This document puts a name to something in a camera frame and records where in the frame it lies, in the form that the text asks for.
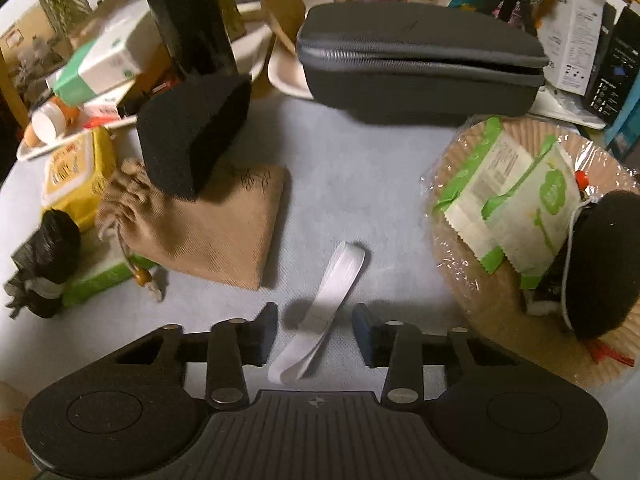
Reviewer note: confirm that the white cup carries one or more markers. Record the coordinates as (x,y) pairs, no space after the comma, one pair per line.
(50,122)

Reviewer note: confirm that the green white sachet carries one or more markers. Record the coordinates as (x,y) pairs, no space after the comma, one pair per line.
(542,210)
(485,180)

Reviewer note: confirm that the cream tray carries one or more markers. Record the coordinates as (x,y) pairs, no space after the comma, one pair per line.
(285,75)

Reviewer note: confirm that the green white tissue box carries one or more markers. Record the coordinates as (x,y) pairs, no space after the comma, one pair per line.
(105,60)

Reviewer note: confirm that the wrapped brown paper plates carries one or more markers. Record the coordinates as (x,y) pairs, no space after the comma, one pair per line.
(465,285)

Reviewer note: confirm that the red wrapper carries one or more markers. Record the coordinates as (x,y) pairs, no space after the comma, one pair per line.
(607,352)

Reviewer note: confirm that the black trash bag roll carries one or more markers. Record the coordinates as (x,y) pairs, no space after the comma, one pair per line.
(47,260)

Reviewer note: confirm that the blue box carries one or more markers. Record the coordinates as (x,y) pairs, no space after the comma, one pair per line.
(625,127)

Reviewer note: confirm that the black thermos bottle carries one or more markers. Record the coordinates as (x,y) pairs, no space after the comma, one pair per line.
(195,15)

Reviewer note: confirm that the brown paper bag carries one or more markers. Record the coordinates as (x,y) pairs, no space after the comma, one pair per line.
(280,5)

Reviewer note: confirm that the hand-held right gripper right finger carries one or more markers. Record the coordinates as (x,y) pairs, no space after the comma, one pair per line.
(364,335)

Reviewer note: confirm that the grey zip case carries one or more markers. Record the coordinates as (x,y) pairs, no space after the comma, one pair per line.
(420,65)

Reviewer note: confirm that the white carton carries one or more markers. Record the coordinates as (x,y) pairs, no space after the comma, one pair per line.
(575,35)

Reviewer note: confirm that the green wipe pack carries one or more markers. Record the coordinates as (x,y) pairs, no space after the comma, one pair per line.
(105,277)

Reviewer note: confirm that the black foam wedge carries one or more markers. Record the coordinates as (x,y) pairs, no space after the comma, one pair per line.
(190,130)

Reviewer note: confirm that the yellow wipe pack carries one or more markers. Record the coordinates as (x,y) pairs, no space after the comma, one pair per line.
(75,175)

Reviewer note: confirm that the black fuzzy pouch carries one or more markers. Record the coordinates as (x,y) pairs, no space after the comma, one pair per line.
(607,265)

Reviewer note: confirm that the black carton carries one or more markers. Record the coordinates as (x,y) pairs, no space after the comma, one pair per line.
(615,70)

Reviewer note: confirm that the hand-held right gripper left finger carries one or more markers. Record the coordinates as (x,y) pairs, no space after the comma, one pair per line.
(267,332)

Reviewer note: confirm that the brown egg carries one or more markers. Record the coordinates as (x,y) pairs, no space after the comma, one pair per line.
(31,136)

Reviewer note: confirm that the white tray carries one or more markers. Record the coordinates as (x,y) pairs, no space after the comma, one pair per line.
(250,40)

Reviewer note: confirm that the pale grey table mat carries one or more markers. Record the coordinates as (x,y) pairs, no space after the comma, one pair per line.
(360,185)

